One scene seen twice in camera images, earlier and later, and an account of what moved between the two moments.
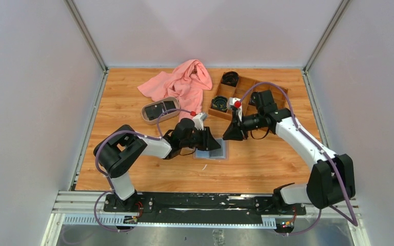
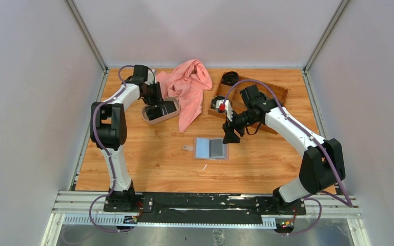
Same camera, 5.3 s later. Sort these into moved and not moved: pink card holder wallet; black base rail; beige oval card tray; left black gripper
Moved: left black gripper
Not moved: black base rail; pink card holder wallet; beige oval card tray
